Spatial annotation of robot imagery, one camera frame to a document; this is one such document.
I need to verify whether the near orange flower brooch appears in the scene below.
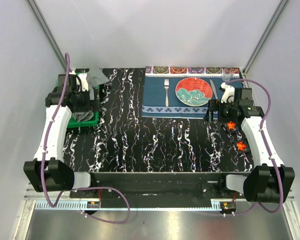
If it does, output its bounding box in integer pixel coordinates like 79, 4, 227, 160
234, 141, 250, 153

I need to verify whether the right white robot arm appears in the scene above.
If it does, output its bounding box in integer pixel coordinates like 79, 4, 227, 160
207, 83, 295, 204

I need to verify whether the blue patterned placemat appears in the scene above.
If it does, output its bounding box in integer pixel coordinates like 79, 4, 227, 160
141, 66, 241, 119

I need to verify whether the grey button shirt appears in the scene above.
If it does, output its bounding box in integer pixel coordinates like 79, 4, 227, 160
73, 66, 109, 124

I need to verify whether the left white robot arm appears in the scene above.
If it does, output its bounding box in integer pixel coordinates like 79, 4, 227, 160
23, 68, 100, 198

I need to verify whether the clear drinking glass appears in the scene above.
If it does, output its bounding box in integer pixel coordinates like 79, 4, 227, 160
222, 67, 236, 82

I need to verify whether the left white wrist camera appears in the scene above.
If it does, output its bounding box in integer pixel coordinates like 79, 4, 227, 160
74, 68, 90, 92

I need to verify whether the green plastic bin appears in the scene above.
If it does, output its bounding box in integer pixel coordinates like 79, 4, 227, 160
67, 85, 100, 129

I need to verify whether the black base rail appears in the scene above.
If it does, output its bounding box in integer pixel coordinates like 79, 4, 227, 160
69, 171, 248, 200

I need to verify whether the silver fork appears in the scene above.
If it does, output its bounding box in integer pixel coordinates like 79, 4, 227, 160
164, 78, 170, 107

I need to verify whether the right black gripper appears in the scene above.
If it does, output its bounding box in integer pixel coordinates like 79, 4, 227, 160
203, 99, 238, 124

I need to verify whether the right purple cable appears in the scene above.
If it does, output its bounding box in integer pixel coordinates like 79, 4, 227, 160
222, 78, 286, 216

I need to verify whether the far orange flower brooch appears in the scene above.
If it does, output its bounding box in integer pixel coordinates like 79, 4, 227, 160
224, 121, 240, 133

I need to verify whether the red and teal plate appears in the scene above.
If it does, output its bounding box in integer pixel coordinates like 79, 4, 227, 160
175, 77, 213, 107

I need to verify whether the silver knife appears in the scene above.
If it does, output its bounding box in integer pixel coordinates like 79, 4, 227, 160
209, 79, 218, 100

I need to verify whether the orange flower brooch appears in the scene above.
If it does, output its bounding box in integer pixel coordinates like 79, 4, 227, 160
234, 141, 250, 153
224, 121, 240, 133

